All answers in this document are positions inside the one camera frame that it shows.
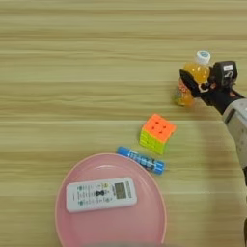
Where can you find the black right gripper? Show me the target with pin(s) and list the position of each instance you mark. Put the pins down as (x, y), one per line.
(217, 96)

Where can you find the blue glue stick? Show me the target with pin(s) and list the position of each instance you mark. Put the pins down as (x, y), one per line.
(141, 159)

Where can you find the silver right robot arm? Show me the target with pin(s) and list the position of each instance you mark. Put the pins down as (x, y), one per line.
(238, 122)

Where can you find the orange juice bottle white cap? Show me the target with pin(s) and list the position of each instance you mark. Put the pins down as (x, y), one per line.
(193, 71)

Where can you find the orange yellow green puzzle cube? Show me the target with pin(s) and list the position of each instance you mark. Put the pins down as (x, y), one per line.
(157, 132)

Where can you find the white remote control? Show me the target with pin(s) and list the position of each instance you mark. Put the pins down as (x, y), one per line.
(101, 194)

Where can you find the pink round plate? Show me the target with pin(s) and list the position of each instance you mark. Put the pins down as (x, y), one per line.
(128, 222)

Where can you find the black box with white label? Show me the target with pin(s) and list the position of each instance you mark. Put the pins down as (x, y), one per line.
(225, 74)

